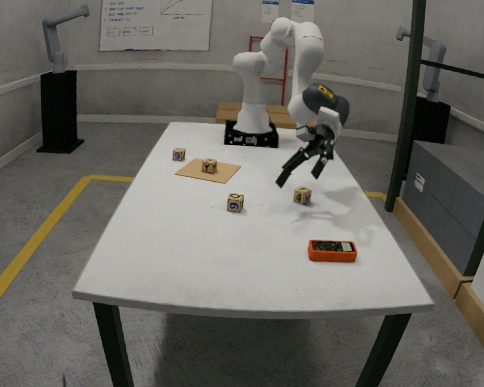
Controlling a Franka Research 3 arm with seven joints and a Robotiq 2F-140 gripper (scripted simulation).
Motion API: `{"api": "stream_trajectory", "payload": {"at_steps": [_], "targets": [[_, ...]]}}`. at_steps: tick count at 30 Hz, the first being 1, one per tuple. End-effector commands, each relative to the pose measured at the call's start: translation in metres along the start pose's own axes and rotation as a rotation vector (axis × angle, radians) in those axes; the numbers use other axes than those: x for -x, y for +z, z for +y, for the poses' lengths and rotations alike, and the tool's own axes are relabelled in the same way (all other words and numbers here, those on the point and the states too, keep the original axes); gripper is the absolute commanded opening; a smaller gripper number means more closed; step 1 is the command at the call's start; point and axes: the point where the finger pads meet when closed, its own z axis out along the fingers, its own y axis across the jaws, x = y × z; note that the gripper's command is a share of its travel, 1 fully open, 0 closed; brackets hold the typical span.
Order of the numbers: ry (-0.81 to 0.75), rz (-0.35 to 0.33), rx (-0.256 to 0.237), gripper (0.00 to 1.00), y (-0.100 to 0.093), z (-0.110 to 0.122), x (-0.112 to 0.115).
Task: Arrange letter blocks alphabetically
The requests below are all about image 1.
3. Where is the tan square mat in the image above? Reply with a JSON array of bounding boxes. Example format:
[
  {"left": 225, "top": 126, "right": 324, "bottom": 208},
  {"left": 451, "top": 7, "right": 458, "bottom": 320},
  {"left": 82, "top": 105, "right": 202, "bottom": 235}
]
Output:
[{"left": 175, "top": 158, "right": 241, "bottom": 184}]

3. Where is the orange digital multimeter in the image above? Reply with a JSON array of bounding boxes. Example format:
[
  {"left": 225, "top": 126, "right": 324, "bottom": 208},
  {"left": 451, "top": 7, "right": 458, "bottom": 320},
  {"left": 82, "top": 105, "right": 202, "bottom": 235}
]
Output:
[{"left": 308, "top": 239, "right": 357, "bottom": 262}]

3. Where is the wooden letter block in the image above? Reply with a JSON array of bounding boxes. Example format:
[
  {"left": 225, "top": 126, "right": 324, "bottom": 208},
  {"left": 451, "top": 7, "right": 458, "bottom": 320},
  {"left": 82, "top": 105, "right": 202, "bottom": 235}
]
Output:
[
  {"left": 227, "top": 193, "right": 244, "bottom": 213},
  {"left": 293, "top": 186, "right": 312, "bottom": 205},
  {"left": 172, "top": 147, "right": 186, "bottom": 161}
]

